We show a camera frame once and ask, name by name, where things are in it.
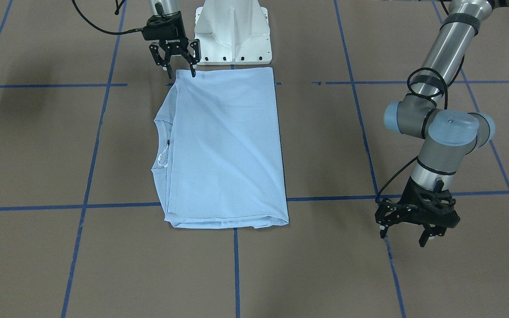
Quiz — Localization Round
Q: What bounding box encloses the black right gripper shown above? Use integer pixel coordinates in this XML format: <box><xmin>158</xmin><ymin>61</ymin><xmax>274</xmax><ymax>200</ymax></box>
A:
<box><xmin>143</xmin><ymin>12</ymin><xmax>201</xmax><ymax>80</ymax></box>

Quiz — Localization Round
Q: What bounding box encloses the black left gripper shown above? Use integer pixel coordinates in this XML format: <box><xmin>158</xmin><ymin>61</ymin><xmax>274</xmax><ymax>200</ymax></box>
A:
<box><xmin>374</xmin><ymin>178</ymin><xmax>460</xmax><ymax>247</ymax></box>

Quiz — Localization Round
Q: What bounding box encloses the light blue t-shirt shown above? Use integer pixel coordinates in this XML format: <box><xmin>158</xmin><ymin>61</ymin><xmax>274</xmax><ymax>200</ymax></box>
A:
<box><xmin>151</xmin><ymin>67</ymin><xmax>289</xmax><ymax>229</ymax></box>

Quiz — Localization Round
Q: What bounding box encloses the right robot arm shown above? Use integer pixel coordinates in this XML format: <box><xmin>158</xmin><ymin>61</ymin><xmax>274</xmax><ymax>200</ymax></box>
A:
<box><xmin>141</xmin><ymin>0</ymin><xmax>201</xmax><ymax>79</ymax></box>

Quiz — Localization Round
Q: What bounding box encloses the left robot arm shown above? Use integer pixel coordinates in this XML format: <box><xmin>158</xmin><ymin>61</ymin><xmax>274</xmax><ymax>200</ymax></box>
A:
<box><xmin>374</xmin><ymin>0</ymin><xmax>509</xmax><ymax>247</ymax></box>

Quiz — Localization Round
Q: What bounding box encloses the white hang tag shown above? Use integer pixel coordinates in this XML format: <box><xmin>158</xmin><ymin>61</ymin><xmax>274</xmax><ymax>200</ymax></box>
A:
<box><xmin>156</xmin><ymin>147</ymin><xmax>168</xmax><ymax>168</ymax></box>

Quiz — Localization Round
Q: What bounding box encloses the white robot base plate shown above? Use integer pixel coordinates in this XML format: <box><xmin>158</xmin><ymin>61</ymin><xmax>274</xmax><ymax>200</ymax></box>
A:
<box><xmin>194</xmin><ymin>0</ymin><xmax>273</xmax><ymax>66</ymax></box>

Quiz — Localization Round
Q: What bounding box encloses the black braided cable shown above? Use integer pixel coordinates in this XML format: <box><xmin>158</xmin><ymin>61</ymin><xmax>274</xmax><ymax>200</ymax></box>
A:
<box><xmin>71</xmin><ymin>0</ymin><xmax>145</xmax><ymax>35</ymax></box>

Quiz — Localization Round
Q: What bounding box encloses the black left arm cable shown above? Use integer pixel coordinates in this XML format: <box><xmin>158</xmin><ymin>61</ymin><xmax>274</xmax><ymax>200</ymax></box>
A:
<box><xmin>375</xmin><ymin>67</ymin><xmax>449</xmax><ymax>204</ymax></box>

